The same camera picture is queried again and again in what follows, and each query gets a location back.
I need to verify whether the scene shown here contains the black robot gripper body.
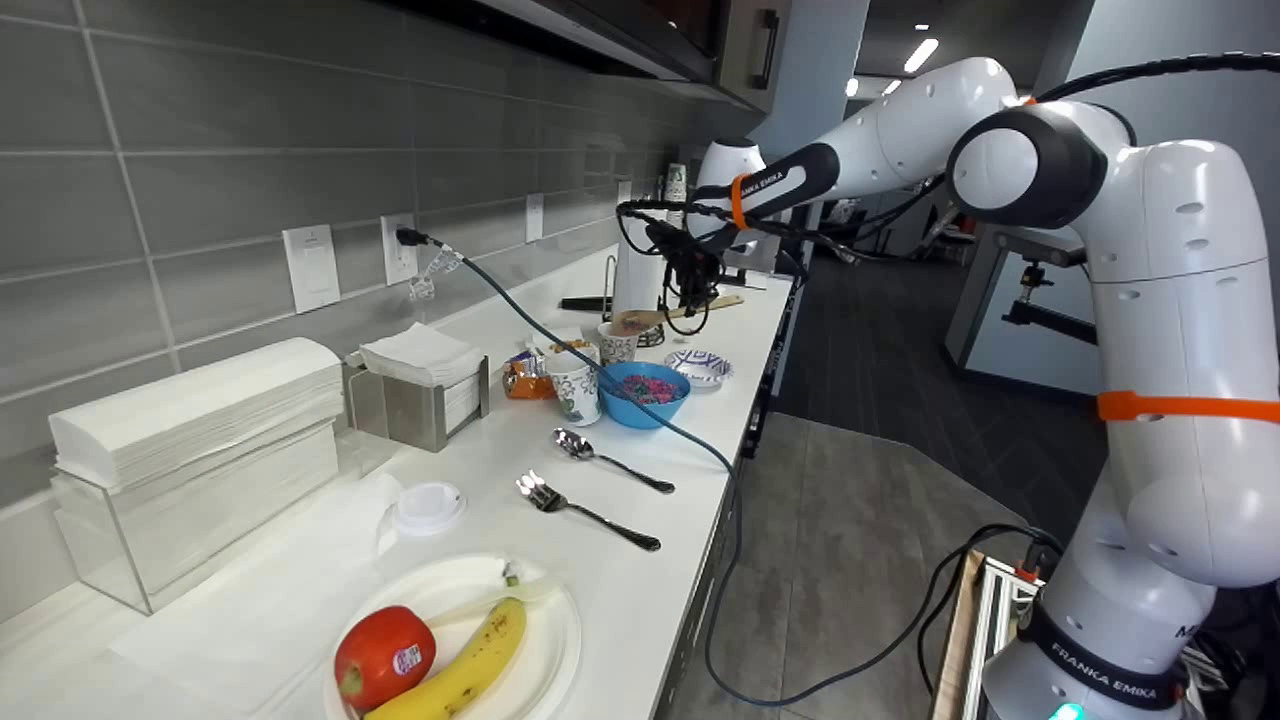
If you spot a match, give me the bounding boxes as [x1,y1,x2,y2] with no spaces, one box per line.
[643,220,728,310]

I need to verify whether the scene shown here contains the wooden cooking spoon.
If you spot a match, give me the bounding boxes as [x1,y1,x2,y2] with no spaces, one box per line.
[603,296,738,345]

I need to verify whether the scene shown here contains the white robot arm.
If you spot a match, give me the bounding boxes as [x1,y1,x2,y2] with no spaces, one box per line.
[643,56,1280,720]

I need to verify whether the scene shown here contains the blue plastic bowl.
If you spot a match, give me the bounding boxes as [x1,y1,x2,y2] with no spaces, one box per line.
[601,361,691,428]

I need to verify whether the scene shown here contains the white paper towel roll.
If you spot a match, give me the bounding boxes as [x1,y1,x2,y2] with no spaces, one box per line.
[612,216,663,313]

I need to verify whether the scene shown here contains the black kitchen tongs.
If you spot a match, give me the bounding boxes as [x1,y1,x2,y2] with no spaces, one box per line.
[555,296,612,316]

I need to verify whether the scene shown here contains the orange snack packet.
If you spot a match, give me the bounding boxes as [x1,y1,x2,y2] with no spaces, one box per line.
[506,361,555,401]

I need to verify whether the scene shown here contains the silver spoon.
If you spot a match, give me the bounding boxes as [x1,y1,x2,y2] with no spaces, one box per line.
[554,428,676,492]

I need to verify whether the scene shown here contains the silver fork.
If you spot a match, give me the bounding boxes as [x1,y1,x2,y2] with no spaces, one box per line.
[516,474,661,554]

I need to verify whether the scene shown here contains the napkin holder with napkins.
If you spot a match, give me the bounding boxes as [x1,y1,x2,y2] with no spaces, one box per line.
[350,325,490,454]

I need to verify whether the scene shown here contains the white round lid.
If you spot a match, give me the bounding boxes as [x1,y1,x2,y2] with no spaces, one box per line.
[394,485,465,538]

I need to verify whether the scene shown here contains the yellow banana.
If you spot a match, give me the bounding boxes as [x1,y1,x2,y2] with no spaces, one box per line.
[363,572,528,720]

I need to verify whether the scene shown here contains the white plate with fruit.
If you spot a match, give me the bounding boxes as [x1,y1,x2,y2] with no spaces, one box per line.
[321,557,581,720]

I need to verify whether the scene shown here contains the red apple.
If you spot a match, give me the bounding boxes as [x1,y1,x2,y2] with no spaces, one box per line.
[334,603,438,712]

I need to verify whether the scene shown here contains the black power cable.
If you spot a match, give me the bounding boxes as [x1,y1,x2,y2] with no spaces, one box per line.
[394,226,1073,712]

